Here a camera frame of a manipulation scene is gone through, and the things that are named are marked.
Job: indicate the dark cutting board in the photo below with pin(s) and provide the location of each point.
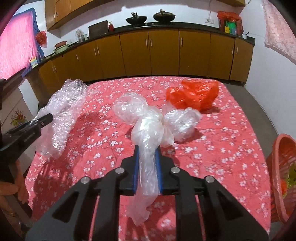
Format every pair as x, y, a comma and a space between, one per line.
98, 29

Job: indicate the white plastic bag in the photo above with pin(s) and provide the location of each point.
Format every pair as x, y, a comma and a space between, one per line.
182, 122
148, 133

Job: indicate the red floral tablecloth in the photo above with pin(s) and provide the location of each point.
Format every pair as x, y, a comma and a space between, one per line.
223, 146

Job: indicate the person left hand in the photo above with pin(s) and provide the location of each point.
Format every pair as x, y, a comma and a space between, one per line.
18, 188

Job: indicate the white mug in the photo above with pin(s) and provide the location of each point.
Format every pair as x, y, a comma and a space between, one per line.
245, 35

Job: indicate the pink curtain at window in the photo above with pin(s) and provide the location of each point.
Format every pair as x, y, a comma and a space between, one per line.
19, 46

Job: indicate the glass jar on counter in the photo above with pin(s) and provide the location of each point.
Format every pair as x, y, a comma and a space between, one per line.
81, 36

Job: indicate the red bottle on counter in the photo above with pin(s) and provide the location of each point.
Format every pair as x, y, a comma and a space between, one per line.
111, 27

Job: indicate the white box with flowers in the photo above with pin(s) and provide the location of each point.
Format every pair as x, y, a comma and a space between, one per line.
14, 111

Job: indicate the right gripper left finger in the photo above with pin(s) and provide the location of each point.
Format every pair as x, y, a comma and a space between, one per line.
89, 210

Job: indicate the lower wooden kitchen cabinets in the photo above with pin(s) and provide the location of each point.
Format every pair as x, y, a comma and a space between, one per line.
178, 49

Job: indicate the black wok with lid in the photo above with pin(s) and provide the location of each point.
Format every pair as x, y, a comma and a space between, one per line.
164, 16

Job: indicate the red plastic trash basket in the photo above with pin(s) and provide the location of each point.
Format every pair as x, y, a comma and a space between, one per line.
278, 163

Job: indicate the black wok left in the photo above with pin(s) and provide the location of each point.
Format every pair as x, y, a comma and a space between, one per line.
136, 20

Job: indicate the olive green foil wrapper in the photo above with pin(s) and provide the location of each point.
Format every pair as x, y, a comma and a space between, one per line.
289, 182

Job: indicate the stacked basins on counter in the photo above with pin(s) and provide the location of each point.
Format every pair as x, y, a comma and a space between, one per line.
60, 47

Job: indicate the red bag covered containers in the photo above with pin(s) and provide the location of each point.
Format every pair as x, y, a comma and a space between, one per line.
230, 23

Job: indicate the wooden kitchen cabinets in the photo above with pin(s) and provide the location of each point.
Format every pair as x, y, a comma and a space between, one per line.
178, 49
59, 13

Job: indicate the orange plastic bag back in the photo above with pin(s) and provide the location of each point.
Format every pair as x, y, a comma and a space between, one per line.
198, 94

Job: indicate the upper wooden kitchen cabinets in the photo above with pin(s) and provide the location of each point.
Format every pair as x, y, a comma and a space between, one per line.
59, 13

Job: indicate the clear bubble wrap sheet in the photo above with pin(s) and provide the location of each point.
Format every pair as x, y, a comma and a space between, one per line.
65, 106

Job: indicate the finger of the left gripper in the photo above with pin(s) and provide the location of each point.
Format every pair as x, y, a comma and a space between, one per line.
43, 121

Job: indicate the hanging red plastic bag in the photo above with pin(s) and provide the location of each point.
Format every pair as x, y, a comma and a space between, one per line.
41, 38

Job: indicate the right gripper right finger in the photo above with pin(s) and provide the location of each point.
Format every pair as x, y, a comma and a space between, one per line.
205, 209

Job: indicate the pink floral hanging cloth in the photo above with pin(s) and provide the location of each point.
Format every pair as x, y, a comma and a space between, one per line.
279, 36

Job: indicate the white plastic bag front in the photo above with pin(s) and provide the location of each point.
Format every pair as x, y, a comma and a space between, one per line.
148, 133

